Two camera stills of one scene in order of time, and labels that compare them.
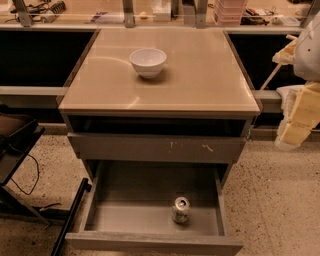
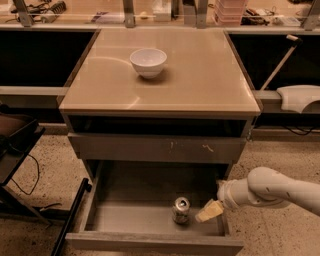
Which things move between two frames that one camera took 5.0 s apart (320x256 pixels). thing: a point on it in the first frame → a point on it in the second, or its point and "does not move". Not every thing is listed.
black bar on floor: x=84 y=187 does not move
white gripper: x=309 y=53 → x=224 y=194
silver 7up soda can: x=180 y=212 does not move
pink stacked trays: x=229 y=12 does not move
